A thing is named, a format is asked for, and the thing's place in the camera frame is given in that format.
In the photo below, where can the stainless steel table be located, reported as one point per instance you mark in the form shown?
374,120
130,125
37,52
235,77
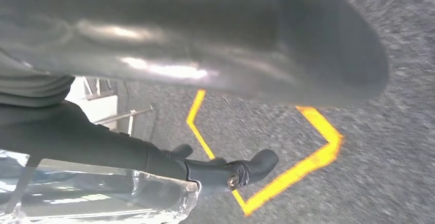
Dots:
122,115

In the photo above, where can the yellow floor tape square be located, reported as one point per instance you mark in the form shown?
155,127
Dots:
295,175

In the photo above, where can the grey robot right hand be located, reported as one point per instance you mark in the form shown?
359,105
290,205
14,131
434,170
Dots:
204,29

